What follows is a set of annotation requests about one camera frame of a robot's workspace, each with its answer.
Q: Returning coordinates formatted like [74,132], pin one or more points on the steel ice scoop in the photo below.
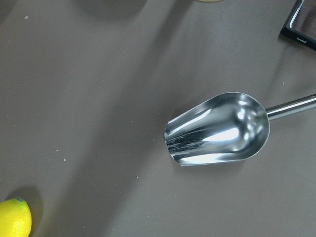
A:
[227,128]

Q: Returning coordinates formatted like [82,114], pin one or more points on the yellow lemon outer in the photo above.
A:
[15,218]

